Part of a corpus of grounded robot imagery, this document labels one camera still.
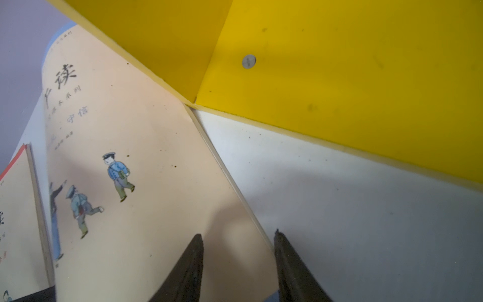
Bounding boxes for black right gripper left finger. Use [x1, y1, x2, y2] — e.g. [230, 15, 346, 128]
[149, 234, 204, 302]

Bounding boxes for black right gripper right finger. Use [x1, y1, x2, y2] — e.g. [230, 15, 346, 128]
[274, 230, 333, 302]

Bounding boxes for blue-edged beige reading book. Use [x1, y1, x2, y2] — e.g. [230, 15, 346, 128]
[42, 25, 278, 301]

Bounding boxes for red-edged beige reading book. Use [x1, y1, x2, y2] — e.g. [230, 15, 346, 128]
[1, 144, 55, 301]

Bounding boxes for yellow blue pink bookshelf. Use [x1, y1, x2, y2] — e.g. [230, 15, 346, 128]
[53, 1, 482, 190]

